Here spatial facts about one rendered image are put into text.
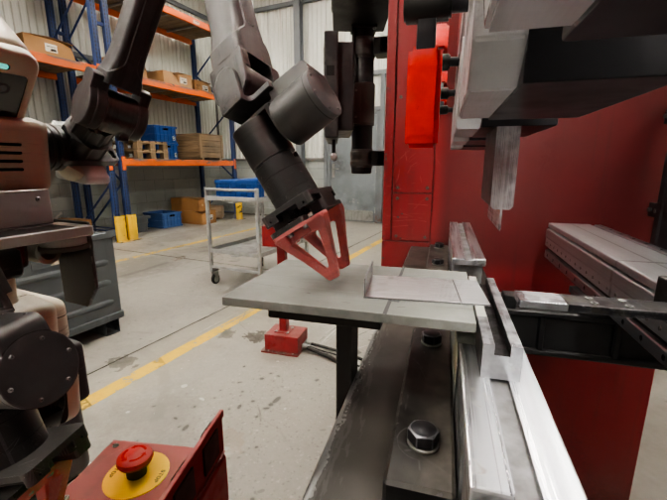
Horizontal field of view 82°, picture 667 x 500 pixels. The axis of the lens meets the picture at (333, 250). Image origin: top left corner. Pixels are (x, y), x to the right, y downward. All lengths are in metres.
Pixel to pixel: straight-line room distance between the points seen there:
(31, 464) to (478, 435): 0.35
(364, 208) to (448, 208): 6.63
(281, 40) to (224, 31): 8.52
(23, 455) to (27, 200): 0.47
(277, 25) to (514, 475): 9.10
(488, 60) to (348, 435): 0.35
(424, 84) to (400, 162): 1.02
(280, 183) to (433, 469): 0.31
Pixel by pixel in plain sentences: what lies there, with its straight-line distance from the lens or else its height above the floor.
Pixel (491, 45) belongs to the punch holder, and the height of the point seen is 1.19.
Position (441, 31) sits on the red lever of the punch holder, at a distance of 0.55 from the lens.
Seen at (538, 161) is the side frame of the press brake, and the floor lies 1.15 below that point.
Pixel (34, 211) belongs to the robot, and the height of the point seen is 1.06.
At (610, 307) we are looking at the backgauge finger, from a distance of 0.47.
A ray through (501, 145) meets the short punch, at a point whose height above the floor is 1.16.
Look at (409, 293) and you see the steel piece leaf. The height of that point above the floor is 1.00.
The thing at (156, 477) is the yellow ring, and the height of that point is 0.78.
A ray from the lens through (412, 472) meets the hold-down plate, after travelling 0.35.
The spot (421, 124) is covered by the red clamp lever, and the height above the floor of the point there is 1.17.
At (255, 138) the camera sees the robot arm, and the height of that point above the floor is 1.17.
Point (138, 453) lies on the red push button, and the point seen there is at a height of 0.81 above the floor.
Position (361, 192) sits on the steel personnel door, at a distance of 7.89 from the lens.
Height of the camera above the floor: 1.14
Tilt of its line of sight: 12 degrees down
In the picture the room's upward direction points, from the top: straight up
